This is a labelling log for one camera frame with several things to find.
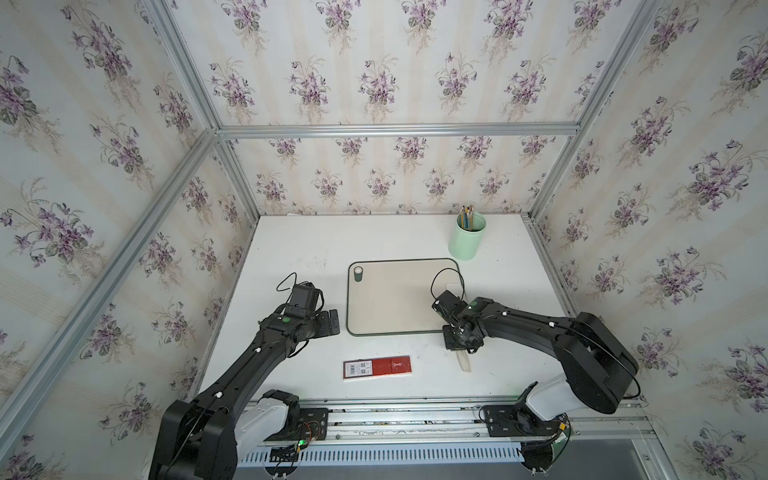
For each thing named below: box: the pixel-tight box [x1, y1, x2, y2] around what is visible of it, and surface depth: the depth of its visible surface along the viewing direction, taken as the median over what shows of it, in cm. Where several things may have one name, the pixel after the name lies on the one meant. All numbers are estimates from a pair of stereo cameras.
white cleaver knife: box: [455, 350, 471, 373], surface depth 85 cm
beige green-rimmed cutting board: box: [346, 258, 463, 336], surface depth 100 cm
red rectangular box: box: [343, 355, 413, 381], surface depth 83 cm
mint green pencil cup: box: [448, 212, 487, 262], surface depth 108 cm
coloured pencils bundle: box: [459, 204, 475, 231], surface depth 100 cm
